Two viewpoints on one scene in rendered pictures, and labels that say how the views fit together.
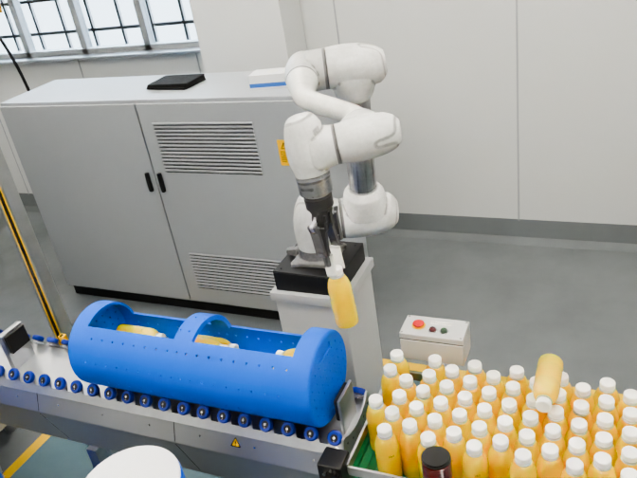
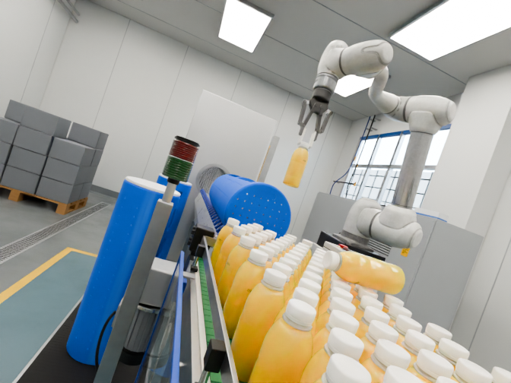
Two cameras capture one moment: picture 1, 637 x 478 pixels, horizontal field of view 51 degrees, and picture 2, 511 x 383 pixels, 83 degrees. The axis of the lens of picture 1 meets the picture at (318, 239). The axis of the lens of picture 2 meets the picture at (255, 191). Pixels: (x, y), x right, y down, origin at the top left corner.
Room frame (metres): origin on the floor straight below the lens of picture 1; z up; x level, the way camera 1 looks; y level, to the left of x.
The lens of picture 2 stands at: (0.70, -0.83, 1.21)
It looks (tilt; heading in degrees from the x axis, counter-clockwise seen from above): 1 degrees down; 48
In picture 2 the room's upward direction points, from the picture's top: 20 degrees clockwise
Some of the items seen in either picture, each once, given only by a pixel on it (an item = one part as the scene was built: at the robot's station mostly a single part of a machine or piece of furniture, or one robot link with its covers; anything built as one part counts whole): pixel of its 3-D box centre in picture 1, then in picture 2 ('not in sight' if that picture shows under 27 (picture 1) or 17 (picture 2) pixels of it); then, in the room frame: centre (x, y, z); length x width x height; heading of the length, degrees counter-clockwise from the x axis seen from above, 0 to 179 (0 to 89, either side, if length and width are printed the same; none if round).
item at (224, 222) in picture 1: (188, 197); (354, 265); (3.97, 0.78, 0.72); 2.15 x 0.54 x 1.45; 62
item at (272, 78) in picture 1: (273, 78); (430, 215); (3.57, 0.09, 1.48); 0.24 x 0.12 x 0.08; 70
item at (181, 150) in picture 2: (436, 466); (183, 151); (1.03, -0.17, 1.23); 0.06 x 0.06 x 0.04
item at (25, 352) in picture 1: (18, 345); not in sight; (2.13, 1.19, 1.00); 0.10 x 0.04 x 0.15; 153
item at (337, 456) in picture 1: (336, 469); (201, 241); (1.32, 0.06, 0.95); 0.10 x 0.07 x 0.10; 153
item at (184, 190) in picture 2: not in sight; (158, 229); (1.84, 1.45, 0.59); 0.28 x 0.28 x 0.88
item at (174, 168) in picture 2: not in sight; (177, 169); (1.03, -0.17, 1.18); 0.06 x 0.06 x 0.05
